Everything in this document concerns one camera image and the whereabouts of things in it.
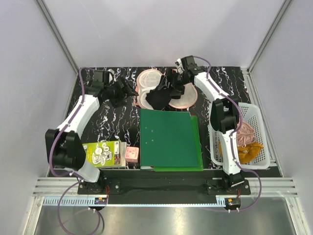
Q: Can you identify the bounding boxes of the small pink box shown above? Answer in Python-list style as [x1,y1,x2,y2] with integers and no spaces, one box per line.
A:
[125,146,139,163]

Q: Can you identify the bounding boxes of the pink floral mesh laundry bag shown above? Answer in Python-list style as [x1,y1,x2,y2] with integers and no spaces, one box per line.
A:
[133,69,198,110]

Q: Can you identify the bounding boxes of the aluminium rail crossbar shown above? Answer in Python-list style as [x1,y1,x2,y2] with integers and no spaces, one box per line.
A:
[33,177,298,197]

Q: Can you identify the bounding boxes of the right aluminium frame post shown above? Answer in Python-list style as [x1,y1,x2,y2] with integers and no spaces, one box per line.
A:
[247,0,294,74]

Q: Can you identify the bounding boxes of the pink lace garment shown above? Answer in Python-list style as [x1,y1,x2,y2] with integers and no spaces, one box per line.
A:
[236,121,256,147]

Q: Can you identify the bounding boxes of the white perforated plastic basket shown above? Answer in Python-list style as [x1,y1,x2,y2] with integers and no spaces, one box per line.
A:
[209,102,270,170]

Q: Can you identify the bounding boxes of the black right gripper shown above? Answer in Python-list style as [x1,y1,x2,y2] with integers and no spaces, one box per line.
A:
[158,68,191,96]

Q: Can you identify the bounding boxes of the white slotted cable duct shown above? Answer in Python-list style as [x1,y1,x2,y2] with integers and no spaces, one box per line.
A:
[44,195,229,207]

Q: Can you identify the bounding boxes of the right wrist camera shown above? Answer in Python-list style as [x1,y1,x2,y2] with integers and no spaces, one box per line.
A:
[175,55,198,73]

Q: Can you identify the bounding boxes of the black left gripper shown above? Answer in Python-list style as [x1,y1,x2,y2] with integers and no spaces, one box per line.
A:
[105,75,138,108]

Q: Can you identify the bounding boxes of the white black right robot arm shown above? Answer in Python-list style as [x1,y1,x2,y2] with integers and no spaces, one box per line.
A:
[156,68,245,194]

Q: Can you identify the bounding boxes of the lime green illustrated book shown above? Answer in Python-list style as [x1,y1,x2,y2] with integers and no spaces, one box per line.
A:
[83,141,127,169]

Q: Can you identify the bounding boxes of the dark green ring binder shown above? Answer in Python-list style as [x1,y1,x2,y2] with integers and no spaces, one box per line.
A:
[139,109,198,170]

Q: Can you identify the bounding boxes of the mustard yellow garment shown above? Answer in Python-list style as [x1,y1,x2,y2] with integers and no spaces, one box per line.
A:
[219,141,264,165]

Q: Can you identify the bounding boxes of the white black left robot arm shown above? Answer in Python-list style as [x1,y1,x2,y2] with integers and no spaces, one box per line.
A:
[45,70,138,194]

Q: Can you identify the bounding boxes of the left aluminium frame post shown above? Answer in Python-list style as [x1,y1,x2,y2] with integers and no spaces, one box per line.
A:
[35,0,79,73]

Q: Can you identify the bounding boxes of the light green folder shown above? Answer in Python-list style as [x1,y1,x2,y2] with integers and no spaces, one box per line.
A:
[154,115,203,172]

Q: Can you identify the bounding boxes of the black bra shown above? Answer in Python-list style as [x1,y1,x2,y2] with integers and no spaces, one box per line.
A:
[146,83,173,110]

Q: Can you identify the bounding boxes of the aluminium frame post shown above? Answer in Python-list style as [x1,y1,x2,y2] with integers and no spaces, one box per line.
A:
[247,0,294,74]
[35,0,79,73]

